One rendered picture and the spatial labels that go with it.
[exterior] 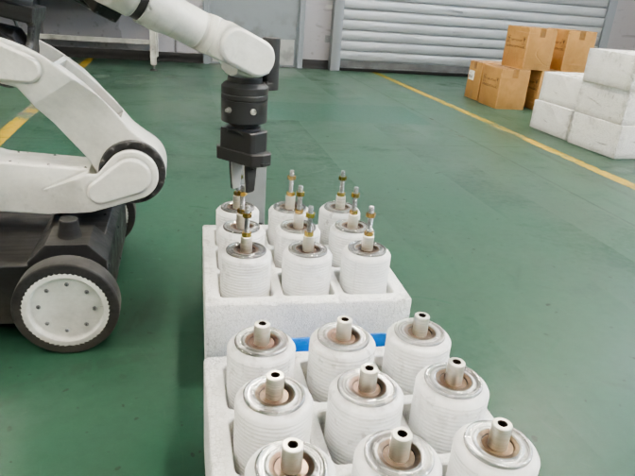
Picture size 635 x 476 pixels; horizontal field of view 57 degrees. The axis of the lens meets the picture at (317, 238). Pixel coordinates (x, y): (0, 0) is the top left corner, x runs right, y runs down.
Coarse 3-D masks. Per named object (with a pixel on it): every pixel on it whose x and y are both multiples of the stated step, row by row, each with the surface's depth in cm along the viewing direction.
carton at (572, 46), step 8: (560, 32) 448; (568, 32) 439; (576, 32) 439; (584, 32) 440; (592, 32) 442; (560, 40) 449; (568, 40) 440; (576, 40) 442; (584, 40) 443; (592, 40) 444; (560, 48) 449; (568, 48) 443; (576, 48) 444; (584, 48) 445; (560, 56) 449; (568, 56) 445; (576, 56) 447; (584, 56) 448; (552, 64) 460; (560, 64) 449; (568, 64) 448; (576, 64) 449; (584, 64) 450
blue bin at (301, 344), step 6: (372, 336) 110; (378, 336) 111; (384, 336) 111; (294, 342) 107; (300, 342) 107; (306, 342) 108; (378, 342) 111; (384, 342) 111; (300, 348) 108; (306, 348) 108
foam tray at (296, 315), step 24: (216, 264) 120; (216, 288) 110; (336, 288) 114; (216, 312) 105; (240, 312) 106; (264, 312) 107; (288, 312) 108; (312, 312) 109; (336, 312) 110; (360, 312) 111; (384, 312) 112; (408, 312) 113; (216, 336) 107
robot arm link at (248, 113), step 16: (224, 112) 109; (240, 112) 107; (256, 112) 107; (224, 128) 112; (240, 128) 110; (256, 128) 111; (224, 144) 113; (240, 144) 111; (256, 144) 110; (240, 160) 112; (256, 160) 110
